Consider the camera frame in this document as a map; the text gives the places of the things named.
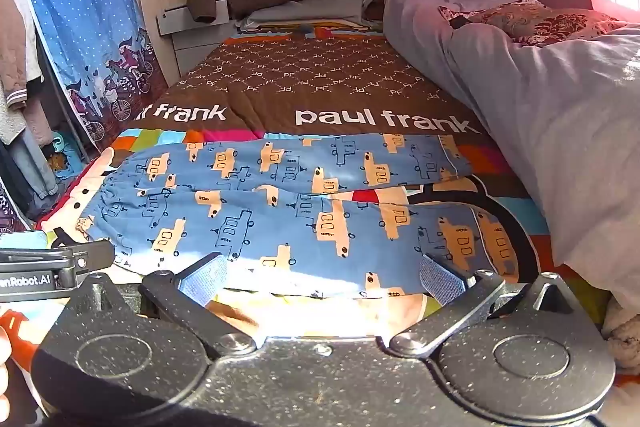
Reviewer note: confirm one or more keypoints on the blue dotted curtain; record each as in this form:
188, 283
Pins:
103, 59

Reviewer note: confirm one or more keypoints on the hanging clothes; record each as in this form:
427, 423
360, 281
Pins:
26, 135

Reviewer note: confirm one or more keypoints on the white bedside cabinet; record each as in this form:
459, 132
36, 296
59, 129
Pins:
193, 41

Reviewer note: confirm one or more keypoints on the blue patterned children's pants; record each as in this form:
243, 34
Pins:
359, 215

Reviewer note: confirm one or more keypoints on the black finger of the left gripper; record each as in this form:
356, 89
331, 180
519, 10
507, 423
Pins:
87, 257

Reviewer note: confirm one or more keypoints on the grey pillow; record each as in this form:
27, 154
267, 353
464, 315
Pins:
351, 11

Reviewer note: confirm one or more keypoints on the paul frank colourful bedspread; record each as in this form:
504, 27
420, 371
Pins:
330, 82

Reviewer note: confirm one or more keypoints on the grey duvet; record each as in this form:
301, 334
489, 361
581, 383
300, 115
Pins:
565, 117

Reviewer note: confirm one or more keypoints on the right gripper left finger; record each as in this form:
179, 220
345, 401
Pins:
181, 298

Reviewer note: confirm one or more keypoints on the person's left hand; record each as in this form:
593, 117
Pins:
5, 355

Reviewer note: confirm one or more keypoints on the floral patterned pillow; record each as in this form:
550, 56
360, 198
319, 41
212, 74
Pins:
531, 23

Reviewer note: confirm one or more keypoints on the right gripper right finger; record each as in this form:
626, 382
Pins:
465, 299

